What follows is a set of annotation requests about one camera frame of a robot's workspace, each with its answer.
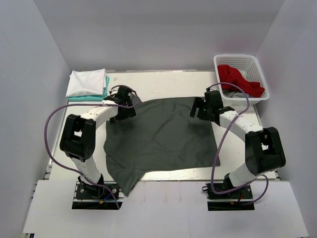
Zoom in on folded teal t shirt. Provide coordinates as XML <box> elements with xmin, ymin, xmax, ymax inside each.
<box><xmin>67</xmin><ymin>76</ymin><xmax>109</xmax><ymax>102</ymax></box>

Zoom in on red t shirt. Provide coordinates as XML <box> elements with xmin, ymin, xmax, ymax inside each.
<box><xmin>217</xmin><ymin>65</ymin><xmax>265</xmax><ymax>98</ymax></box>

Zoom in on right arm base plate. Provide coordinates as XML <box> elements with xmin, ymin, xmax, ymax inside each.
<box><xmin>202</xmin><ymin>183</ymin><xmax>255</xmax><ymax>211</ymax></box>

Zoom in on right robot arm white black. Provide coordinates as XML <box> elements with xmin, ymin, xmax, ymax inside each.
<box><xmin>190</xmin><ymin>90</ymin><xmax>286</xmax><ymax>195</ymax></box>

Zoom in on white plastic basket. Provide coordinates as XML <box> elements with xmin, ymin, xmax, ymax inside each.
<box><xmin>213</xmin><ymin>54</ymin><xmax>269</xmax><ymax>106</ymax></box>

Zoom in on dark grey t shirt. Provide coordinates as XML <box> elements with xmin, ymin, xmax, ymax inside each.
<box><xmin>104</xmin><ymin>97</ymin><xmax>217</xmax><ymax>195</ymax></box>

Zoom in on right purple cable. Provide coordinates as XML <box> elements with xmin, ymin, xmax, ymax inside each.
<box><xmin>207</xmin><ymin>83</ymin><xmax>269</xmax><ymax>204</ymax></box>

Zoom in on grey t shirt in basket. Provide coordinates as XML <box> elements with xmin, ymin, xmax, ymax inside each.
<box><xmin>223</xmin><ymin>90</ymin><xmax>250</xmax><ymax>98</ymax></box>

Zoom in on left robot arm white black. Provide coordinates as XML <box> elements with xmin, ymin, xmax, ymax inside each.
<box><xmin>59</xmin><ymin>85</ymin><xmax>137</xmax><ymax>185</ymax></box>

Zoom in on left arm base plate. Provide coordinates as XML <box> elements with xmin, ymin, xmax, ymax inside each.
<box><xmin>72</xmin><ymin>182</ymin><xmax>124</xmax><ymax>210</ymax></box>

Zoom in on folded white t shirt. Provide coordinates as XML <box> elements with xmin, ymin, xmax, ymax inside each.
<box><xmin>66</xmin><ymin>69</ymin><xmax>106</xmax><ymax>97</ymax></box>

